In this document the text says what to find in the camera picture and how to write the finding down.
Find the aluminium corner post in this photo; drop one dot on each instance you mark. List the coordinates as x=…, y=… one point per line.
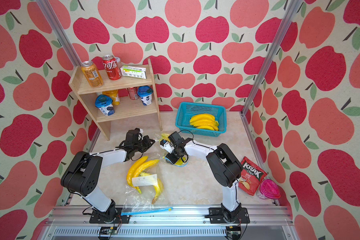
x=59, y=31
x=275, y=46

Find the yellow yogurt cup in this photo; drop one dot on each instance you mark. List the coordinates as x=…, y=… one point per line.
x=114, y=95

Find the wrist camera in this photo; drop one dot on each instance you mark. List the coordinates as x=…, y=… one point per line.
x=138, y=131
x=167, y=146

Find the red chips bag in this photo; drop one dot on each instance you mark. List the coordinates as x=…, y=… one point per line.
x=251, y=177

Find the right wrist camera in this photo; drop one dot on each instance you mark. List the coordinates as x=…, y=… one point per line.
x=167, y=146

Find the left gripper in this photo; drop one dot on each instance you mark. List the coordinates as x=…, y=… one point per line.
x=149, y=144

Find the blue yogurt cup left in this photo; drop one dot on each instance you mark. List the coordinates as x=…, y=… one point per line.
x=105, y=105

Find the blue yogurt cup right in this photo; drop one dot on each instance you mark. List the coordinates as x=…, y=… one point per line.
x=146, y=95

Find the teal plastic basket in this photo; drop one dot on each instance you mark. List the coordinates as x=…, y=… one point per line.
x=187, y=110

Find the green white box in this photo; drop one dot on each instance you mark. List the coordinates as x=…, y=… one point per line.
x=135, y=72

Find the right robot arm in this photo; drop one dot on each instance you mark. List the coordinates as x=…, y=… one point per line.
x=224, y=165

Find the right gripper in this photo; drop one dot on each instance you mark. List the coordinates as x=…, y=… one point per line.
x=171, y=159

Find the aluminium front rail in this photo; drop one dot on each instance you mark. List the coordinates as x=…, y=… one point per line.
x=262, y=222

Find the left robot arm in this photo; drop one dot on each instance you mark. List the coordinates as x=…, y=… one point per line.
x=83, y=173

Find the banana bunch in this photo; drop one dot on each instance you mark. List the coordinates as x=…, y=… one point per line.
x=204, y=122

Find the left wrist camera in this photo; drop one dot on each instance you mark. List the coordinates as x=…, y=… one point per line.
x=138, y=131

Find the right aluminium corner post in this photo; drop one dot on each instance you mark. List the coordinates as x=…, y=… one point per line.
x=275, y=46

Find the left aluminium corner post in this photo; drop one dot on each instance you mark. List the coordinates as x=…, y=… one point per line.
x=59, y=31

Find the small red can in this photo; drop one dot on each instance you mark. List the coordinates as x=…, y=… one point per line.
x=133, y=93

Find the red cola can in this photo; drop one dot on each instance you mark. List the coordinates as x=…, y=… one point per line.
x=111, y=67

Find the orange soda can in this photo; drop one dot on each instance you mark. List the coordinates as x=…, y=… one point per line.
x=92, y=74

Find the blue yogurt cup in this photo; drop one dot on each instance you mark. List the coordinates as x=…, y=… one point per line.
x=105, y=105
x=146, y=95

